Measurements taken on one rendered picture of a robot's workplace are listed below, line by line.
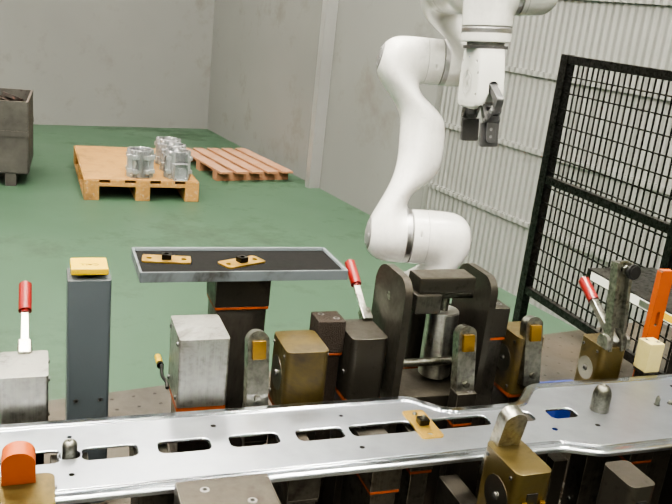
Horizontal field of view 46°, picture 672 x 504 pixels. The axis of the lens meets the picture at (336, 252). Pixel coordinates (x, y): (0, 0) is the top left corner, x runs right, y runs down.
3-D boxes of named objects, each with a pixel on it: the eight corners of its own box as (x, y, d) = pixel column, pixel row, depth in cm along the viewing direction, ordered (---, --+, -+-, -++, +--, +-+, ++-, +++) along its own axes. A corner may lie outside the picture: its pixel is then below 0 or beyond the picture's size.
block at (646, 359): (611, 508, 163) (651, 344, 152) (600, 498, 166) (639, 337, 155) (625, 506, 164) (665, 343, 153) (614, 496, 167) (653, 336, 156)
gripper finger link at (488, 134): (480, 105, 132) (477, 146, 133) (487, 107, 129) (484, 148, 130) (499, 106, 132) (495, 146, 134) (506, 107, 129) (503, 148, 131)
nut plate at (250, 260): (229, 269, 138) (229, 263, 138) (216, 263, 141) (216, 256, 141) (266, 262, 144) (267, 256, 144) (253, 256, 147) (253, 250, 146)
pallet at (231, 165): (293, 182, 750) (294, 172, 747) (215, 183, 713) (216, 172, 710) (248, 157, 844) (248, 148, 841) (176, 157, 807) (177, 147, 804)
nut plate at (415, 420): (444, 437, 123) (445, 430, 122) (422, 439, 121) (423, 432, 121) (422, 411, 130) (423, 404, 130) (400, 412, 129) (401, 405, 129)
